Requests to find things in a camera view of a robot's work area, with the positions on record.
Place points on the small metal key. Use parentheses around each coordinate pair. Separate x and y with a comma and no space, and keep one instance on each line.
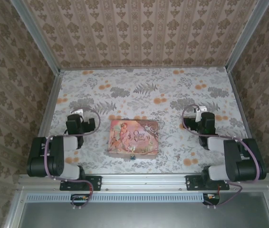
(178,157)

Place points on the pink fairy tin box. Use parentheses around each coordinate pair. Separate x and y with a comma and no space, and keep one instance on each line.
(125,140)

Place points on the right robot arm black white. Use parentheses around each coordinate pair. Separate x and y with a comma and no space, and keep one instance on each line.
(243,166)

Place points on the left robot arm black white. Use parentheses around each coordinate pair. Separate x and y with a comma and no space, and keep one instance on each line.
(39,164)

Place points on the floral table cover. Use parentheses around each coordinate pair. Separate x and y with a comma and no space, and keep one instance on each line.
(148,95)

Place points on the grey metal sheet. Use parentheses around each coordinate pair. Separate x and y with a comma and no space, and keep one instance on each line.
(144,216)

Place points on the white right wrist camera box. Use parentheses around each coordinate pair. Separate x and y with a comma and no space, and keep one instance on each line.
(199,113)

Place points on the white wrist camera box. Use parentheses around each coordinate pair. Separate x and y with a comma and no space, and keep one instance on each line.
(199,113)
(78,111)

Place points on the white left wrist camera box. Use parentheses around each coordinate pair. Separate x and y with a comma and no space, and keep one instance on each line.
(78,111)

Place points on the aluminium side rail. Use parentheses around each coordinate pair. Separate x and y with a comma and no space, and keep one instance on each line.
(241,107)
(46,118)

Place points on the aluminium rear rail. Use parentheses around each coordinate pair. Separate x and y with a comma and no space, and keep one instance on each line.
(144,69)

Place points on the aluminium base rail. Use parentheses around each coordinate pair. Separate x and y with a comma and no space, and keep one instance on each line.
(144,181)

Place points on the aluminium frame post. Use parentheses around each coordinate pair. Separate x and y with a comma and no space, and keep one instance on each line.
(37,35)
(245,35)

